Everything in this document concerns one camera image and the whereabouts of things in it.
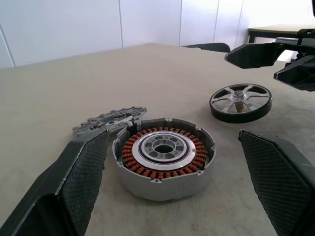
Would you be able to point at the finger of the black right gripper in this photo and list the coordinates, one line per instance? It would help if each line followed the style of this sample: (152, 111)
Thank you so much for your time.
(300, 73)
(253, 55)

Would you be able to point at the wooden background table black frame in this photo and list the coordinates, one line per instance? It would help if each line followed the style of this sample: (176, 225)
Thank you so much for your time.
(270, 29)

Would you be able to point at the black chair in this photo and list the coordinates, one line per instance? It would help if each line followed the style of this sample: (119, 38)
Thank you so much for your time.
(209, 47)

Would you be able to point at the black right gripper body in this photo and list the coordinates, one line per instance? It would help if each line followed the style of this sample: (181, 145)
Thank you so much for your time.
(306, 41)

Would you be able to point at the black rimmed silver spoked rotor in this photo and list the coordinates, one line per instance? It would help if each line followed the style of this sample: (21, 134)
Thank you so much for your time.
(236, 116)

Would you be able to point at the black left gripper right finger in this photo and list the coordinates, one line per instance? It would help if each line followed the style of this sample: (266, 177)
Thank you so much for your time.
(278, 177)

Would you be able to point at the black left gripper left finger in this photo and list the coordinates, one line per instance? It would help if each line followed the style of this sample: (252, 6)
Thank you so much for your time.
(73, 177)

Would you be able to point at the silver motor stator copper coils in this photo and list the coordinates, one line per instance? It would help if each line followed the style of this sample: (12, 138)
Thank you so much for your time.
(137, 182)

